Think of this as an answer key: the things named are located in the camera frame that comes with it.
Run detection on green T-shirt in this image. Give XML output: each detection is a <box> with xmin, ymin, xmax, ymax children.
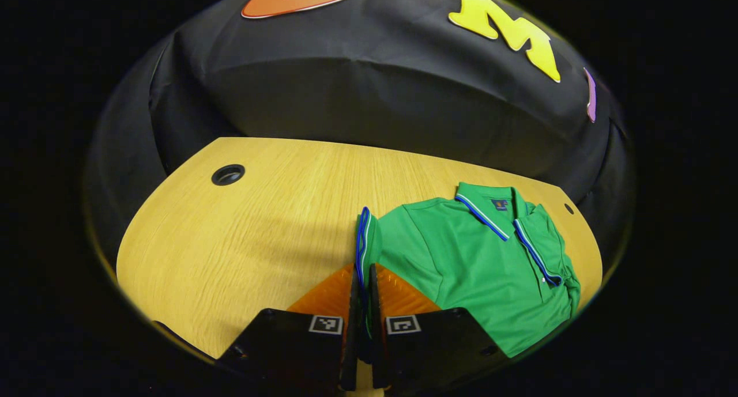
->
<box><xmin>355</xmin><ymin>181</ymin><xmax>582</xmax><ymax>358</ymax></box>

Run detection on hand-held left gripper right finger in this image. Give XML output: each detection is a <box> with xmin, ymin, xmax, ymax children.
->
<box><xmin>368</xmin><ymin>263</ymin><xmax>509</xmax><ymax>393</ymax></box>

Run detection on black backdrop cloth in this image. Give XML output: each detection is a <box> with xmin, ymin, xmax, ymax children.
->
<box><xmin>86</xmin><ymin>0</ymin><xmax>635</xmax><ymax>259</ymax></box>

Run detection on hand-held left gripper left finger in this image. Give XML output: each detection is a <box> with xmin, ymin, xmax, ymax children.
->
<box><xmin>216</xmin><ymin>263</ymin><xmax>365</xmax><ymax>393</ymax></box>

